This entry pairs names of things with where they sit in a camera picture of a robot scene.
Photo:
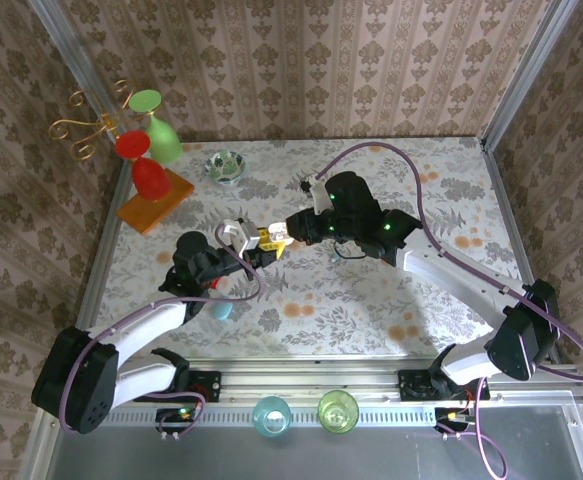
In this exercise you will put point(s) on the light blue earbud charging case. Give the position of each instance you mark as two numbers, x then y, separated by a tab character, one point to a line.
221	311

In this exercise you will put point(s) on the green plastic wine glass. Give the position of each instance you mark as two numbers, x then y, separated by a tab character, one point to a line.
163	142

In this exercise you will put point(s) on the aluminium mounting rail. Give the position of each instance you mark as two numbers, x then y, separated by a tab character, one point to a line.
311	387

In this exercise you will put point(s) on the floral patterned table cover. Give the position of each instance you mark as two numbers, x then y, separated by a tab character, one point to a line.
351	310

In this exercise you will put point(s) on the aluminium frame post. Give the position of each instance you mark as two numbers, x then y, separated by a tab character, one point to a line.
69	55
536	55

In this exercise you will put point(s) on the white earbud charging case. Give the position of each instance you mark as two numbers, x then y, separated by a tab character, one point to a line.
278	231

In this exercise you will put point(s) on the red plastic wine glass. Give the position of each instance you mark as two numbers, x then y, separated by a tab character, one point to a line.
150	180

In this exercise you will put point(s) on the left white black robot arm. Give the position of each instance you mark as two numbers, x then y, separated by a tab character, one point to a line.
81	380

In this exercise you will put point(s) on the small leaf pattern bowl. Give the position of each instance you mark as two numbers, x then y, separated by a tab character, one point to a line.
226	167

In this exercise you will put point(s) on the small black controller board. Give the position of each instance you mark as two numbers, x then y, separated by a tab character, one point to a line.
171	415
443	415

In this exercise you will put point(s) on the aluminium table side rail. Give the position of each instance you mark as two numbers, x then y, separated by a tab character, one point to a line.
100	255
517	225

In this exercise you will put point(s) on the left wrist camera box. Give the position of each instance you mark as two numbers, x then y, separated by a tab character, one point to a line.
241	234

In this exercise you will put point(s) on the grey metal sheet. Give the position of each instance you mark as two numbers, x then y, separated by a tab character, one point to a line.
371	455

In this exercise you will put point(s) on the teal glass cup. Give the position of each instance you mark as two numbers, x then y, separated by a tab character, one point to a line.
271	417

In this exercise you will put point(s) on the green glass cup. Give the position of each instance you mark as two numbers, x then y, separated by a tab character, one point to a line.
338	412

